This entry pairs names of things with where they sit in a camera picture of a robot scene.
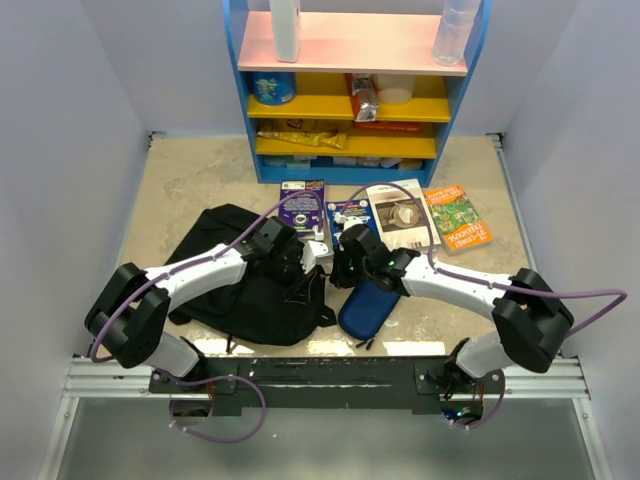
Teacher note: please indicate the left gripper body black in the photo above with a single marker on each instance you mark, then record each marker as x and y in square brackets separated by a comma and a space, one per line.
[284, 270]

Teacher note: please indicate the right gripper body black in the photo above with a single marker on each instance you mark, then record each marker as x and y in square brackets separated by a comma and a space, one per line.
[347, 273]

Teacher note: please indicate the purple book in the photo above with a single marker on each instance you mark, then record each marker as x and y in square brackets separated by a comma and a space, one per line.
[306, 212]

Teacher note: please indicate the blue comic book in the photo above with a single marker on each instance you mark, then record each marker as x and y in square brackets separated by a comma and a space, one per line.
[354, 207]

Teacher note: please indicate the black backpack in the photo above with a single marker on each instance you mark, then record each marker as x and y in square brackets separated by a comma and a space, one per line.
[257, 309]

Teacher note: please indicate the orange treehouse book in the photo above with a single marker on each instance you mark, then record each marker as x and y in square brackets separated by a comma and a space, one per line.
[456, 219]

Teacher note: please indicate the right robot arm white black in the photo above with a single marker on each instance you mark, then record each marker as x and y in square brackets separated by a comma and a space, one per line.
[530, 322]

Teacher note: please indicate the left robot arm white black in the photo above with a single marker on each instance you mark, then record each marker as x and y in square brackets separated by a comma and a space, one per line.
[127, 321]

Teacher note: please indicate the yellow chips bag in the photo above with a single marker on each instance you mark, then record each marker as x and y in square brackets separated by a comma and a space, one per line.
[306, 132]

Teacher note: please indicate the silver orange snack bag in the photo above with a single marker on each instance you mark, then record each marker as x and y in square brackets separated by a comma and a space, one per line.
[363, 97]

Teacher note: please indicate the blue zip pencil case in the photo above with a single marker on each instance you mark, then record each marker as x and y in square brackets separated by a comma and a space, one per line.
[365, 312]

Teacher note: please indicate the white coffee cover book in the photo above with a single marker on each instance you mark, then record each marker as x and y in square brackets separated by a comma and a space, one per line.
[399, 220]

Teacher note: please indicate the orange flat box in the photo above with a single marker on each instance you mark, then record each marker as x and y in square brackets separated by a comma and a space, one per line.
[389, 126]

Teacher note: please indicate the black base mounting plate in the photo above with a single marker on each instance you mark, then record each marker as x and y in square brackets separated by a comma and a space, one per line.
[414, 383]

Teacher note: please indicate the blue shelf unit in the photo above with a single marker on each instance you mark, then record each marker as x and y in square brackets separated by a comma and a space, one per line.
[334, 46]

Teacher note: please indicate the blue round tin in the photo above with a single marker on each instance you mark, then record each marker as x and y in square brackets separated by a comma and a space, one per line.
[274, 88]

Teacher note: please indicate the white plastic tub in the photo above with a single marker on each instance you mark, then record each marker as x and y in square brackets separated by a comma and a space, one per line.
[394, 89]

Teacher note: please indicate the white carton on shelf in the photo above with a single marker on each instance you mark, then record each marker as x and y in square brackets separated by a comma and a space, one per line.
[286, 29]

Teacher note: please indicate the clear plastic bottle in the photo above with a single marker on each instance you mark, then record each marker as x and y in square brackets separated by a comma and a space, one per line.
[453, 32]

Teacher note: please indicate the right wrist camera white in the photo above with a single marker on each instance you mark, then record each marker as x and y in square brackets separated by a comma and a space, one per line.
[350, 222]

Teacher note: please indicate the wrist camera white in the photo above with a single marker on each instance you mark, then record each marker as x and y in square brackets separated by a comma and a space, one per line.
[315, 252]
[350, 222]

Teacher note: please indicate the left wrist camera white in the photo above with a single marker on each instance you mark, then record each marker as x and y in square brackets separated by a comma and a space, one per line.
[315, 252]

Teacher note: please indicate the aluminium rail frame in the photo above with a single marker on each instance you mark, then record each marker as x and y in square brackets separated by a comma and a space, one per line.
[325, 410]

